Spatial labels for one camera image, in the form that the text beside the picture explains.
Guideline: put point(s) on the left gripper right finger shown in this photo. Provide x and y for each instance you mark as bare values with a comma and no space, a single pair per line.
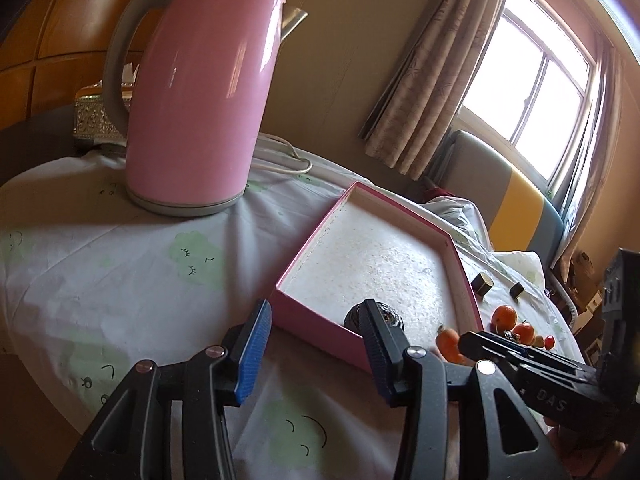
498,436

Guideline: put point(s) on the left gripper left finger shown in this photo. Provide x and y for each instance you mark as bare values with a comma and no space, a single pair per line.
130,436

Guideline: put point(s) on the red cherry tomato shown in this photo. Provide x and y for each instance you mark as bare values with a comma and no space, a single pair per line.
549,342

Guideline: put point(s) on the orange tangerine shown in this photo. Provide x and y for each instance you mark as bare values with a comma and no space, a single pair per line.
503,319
524,333

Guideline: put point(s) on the dark cylinder piece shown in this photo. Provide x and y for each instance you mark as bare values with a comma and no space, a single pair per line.
516,290
482,284

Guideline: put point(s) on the small brown round fruit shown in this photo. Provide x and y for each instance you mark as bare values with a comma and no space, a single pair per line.
538,341

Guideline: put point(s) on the orange carrot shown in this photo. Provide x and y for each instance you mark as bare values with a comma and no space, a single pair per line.
447,343

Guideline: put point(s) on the cluttered side cabinet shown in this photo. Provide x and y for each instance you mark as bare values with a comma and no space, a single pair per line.
584,286

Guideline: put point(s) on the white cloud-print tablecloth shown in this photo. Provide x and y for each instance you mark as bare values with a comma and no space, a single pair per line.
91,283

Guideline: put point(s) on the grey yellow teal sofa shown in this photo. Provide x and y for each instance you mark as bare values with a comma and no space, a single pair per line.
517,215

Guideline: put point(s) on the pink shallow box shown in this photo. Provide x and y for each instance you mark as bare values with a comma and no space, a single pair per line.
369,246

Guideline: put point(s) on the right beige curtain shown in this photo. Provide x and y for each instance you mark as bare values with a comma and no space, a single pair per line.
594,158

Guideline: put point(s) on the beige curtain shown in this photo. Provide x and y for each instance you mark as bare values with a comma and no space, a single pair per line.
410,119
594,158

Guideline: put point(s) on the bright window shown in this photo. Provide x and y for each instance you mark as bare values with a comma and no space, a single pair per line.
531,95

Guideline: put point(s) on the silver ornate tissue box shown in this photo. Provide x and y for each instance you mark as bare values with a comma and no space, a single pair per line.
91,125

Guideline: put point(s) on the left beige curtain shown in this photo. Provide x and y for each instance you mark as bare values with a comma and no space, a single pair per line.
410,119

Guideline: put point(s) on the pink electric kettle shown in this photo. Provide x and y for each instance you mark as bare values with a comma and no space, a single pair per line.
186,83

